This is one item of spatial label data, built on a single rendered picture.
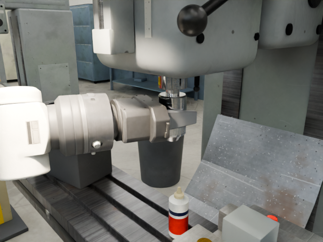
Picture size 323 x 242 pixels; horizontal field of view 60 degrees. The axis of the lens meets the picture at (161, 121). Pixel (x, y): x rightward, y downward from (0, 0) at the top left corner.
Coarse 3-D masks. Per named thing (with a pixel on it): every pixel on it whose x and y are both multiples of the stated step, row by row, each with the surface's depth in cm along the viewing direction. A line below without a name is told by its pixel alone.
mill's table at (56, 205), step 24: (24, 192) 84; (48, 192) 73; (72, 192) 73; (96, 192) 76; (120, 192) 73; (144, 192) 73; (48, 216) 71; (72, 216) 64; (96, 216) 65; (120, 216) 64; (144, 216) 64; (168, 216) 66; (192, 216) 64; (72, 240) 62; (96, 240) 56; (120, 240) 58; (144, 240) 56; (168, 240) 57
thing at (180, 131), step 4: (164, 104) 44; (168, 104) 44; (172, 104) 44; (176, 104) 44; (180, 104) 44; (184, 104) 45; (168, 108) 44; (172, 108) 44; (176, 108) 44; (180, 108) 45; (184, 108) 45; (176, 128) 45; (180, 128) 46; (184, 128) 46; (172, 132) 46; (176, 132) 46; (180, 132) 46; (184, 132) 47; (172, 136) 46; (176, 136) 46
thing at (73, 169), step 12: (60, 156) 76; (72, 156) 72; (84, 156) 73; (96, 156) 77; (108, 156) 81; (60, 168) 77; (72, 168) 74; (84, 168) 74; (96, 168) 77; (108, 168) 81; (72, 180) 75; (84, 180) 75; (96, 180) 78
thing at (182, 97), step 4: (164, 92) 47; (180, 92) 47; (160, 96) 45; (164, 96) 44; (168, 96) 44; (172, 96) 44; (176, 96) 44; (180, 96) 44; (184, 96) 45; (160, 100) 45; (164, 100) 44; (168, 100) 44; (172, 100) 44; (176, 100) 44; (180, 100) 44; (184, 100) 45
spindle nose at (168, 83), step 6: (162, 78) 43; (168, 78) 43; (174, 78) 43; (180, 78) 43; (186, 78) 44; (162, 84) 44; (168, 84) 43; (174, 84) 43; (180, 84) 43; (186, 84) 45
